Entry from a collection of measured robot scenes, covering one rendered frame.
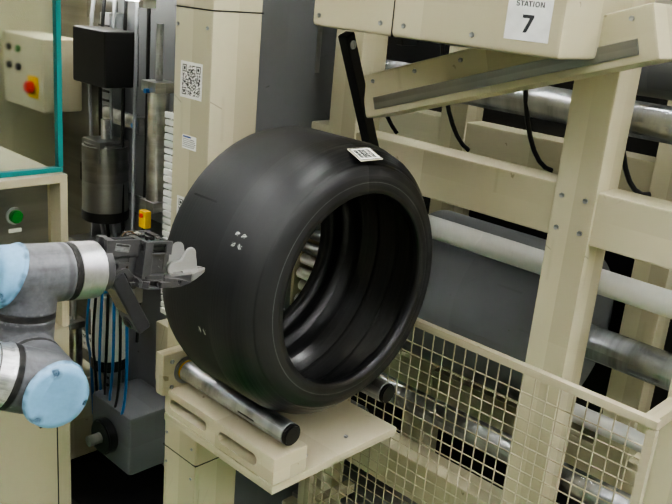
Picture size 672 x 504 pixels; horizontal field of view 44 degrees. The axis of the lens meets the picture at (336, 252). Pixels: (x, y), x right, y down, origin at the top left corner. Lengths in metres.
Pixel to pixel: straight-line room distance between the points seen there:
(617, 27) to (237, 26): 0.73
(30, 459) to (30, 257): 0.99
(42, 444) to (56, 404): 1.01
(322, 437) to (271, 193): 0.60
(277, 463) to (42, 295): 0.60
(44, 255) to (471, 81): 0.93
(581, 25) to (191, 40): 0.77
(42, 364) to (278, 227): 0.48
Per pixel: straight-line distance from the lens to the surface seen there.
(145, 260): 1.35
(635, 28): 1.59
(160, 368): 1.82
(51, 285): 1.27
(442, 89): 1.80
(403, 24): 1.69
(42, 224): 2.01
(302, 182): 1.45
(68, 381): 1.16
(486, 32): 1.58
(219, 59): 1.73
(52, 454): 2.20
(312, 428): 1.84
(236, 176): 1.52
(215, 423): 1.73
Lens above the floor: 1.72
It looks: 18 degrees down
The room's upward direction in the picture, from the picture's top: 5 degrees clockwise
